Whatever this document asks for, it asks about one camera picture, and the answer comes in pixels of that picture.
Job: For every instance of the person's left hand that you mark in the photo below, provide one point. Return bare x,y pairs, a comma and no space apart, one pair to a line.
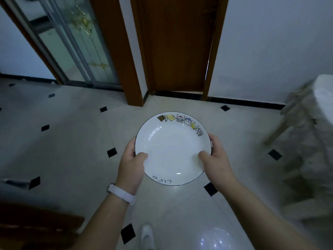
130,171

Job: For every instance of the person's right hand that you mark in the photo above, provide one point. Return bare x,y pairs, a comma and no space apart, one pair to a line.
218,169

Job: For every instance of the white cartoon print plate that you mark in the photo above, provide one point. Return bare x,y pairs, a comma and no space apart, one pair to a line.
171,151

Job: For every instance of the brown wooden cabinet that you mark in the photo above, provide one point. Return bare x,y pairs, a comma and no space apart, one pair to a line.
39,226

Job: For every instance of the person's right forearm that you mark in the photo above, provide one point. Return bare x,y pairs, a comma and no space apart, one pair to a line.
265,221

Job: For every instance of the person's left forearm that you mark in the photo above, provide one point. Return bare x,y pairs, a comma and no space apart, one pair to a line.
104,226

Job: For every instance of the person's left white shoe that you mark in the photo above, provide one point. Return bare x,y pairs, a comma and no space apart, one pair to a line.
147,236

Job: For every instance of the smartwatch with white band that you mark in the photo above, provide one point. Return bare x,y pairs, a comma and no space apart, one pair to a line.
122,193

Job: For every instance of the cloth-covered dining table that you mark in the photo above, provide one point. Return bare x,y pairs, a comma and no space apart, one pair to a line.
275,135

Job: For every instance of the cream floral tablecloth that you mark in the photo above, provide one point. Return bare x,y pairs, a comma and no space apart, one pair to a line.
312,127

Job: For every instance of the brown wooden door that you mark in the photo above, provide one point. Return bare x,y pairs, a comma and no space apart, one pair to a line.
179,44

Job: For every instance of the glass sliding door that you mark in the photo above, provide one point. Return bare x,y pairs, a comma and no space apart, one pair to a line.
72,44

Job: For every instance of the brown wooden door frame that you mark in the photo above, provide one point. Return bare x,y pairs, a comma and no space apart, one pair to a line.
117,49

